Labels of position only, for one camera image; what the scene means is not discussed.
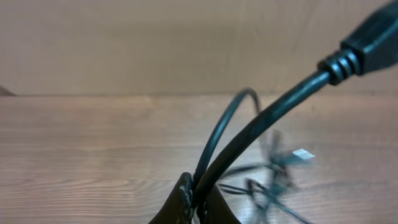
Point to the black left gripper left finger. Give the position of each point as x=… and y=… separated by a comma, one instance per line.
x=177, y=208

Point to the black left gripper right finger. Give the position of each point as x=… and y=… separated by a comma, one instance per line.
x=217, y=210

